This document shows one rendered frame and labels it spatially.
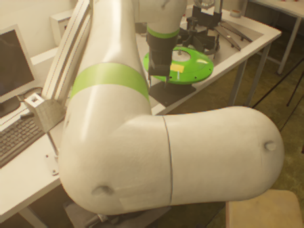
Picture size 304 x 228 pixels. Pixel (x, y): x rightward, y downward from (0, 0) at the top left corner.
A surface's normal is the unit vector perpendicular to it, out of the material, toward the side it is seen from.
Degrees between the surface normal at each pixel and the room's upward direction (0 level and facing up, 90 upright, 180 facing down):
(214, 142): 23
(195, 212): 0
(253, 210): 0
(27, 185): 0
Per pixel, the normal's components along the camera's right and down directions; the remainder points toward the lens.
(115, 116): 0.25, -0.63
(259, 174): 0.07, 0.23
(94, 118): -0.11, -0.62
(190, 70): 0.13, -0.45
